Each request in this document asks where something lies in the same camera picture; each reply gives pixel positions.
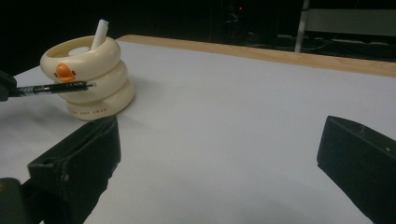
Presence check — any black pen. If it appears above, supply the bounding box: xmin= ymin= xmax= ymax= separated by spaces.
xmin=8 ymin=80 xmax=96 ymax=98

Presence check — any white pen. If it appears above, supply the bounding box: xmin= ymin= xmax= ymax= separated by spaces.
xmin=91 ymin=19 xmax=110 ymax=50

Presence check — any grey metal stand frame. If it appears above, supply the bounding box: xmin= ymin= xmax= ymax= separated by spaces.
xmin=294 ymin=0 xmax=396 ymax=54

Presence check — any cream ringed duck pen holder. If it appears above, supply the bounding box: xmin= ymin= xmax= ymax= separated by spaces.
xmin=39 ymin=35 xmax=135 ymax=121

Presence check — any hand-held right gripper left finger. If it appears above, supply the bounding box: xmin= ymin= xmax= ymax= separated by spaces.
xmin=27 ymin=115 xmax=121 ymax=224

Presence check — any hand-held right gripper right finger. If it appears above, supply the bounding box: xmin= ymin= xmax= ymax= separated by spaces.
xmin=317 ymin=115 xmax=396 ymax=224

